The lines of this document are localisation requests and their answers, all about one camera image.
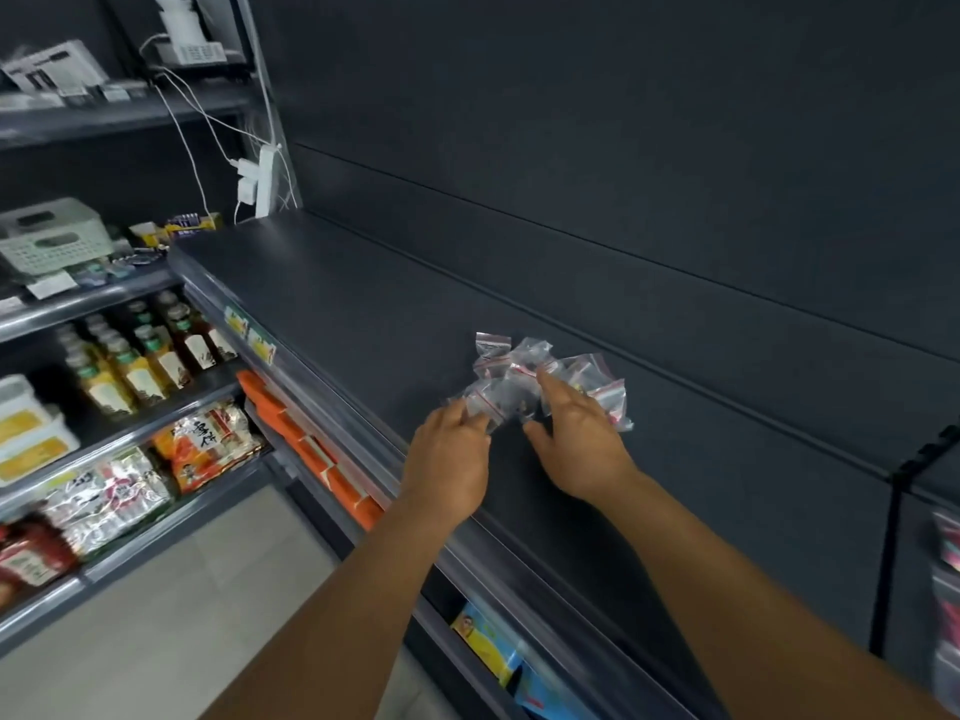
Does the person's left hand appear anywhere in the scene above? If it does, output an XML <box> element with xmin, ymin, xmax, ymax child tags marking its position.
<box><xmin>401</xmin><ymin>400</ymin><xmax>494</xmax><ymax>527</ymax></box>

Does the person's right hand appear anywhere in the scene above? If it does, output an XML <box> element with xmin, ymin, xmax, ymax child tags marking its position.
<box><xmin>522</xmin><ymin>370</ymin><xmax>640</xmax><ymax>509</ymax></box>

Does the pile of transparent button bags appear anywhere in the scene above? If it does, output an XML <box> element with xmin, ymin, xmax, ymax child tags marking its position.
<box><xmin>448</xmin><ymin>331</ymin><xmax>636</xmax><ymax>436</ymax></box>

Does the grid of arranged button bags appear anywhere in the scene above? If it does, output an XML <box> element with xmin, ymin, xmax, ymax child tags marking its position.
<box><xmin>932</xmin><ymin>513</ymin><xmax>960</xmax><ymax>713</ymax></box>

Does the person's right forearm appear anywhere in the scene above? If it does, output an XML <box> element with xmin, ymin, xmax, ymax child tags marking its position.
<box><xmin>596</xmin><ymin>471</ymin><xmax>954</xmax><ymax>720</ymax></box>

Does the row of orange boxes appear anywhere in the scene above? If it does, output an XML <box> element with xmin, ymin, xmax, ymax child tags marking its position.
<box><xmin>236</xmin><ymin>369</ymin><xmax>385</xmax><ymax>533</ymax></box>

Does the blue yellow snack packet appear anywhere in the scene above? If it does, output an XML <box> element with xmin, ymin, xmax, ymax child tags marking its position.
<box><xmin>451</xmin><ymin>603</ymin><xmax>524</xmax><ymax>687</ymax></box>

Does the row of brown sauce bottles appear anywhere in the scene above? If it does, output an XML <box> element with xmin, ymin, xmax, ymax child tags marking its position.
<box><xmin>54</xmin><ymin>289</ymin><xmax>241</xmax><ymax>419</ymax></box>

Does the clear package with white item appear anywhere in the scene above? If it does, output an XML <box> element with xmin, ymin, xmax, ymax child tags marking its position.
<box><xmin>228</xmin><ymin>138</ymin><xmax>303</xmax><ymax>220</ymax></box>

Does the silver snack packet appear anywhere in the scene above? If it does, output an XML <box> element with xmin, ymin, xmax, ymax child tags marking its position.
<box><xmin>41</xmin><ymin>445</ymin><xmax>175</xmax><ymax>557</ymax></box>

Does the yellow black small packet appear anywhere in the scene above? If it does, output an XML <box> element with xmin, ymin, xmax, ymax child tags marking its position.
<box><xmin>129</xmin><ymin>211</ymin><xmax>225</xmax><ymax>249</ymax></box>

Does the white yellow tub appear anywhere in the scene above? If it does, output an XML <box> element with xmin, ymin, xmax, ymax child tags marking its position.
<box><xmin>0</xmin><ymin>374</ymin><xmax>52</xmax><ymax>445</ymax></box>
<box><xmin>0</xmin><ymin>415</ymin><xmax>82</xmax><ymax>488</ymax></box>

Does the white price tag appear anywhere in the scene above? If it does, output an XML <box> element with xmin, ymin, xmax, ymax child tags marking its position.
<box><xmin>26</xmin><ymin>270</ymin><xmax>79</xmax><ymax>302</ymax></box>

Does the dark grey side shelving unit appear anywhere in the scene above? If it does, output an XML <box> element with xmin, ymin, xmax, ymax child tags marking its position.
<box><xmin>0</xmin><ymin>0</ymin><xmax>273</xmax><ymax>661</ymax></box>

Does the white paper box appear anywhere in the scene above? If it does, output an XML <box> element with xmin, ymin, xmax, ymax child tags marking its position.
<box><xmin>0</xmin><ymin>39</ymin><xmax>111</xmax><ymax>98</ymax></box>

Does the white security camera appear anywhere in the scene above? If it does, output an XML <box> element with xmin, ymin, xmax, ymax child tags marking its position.
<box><xmin>149</xmin><ymin>0</ymin><xmax>228</xmax><ymax>70</ymax></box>

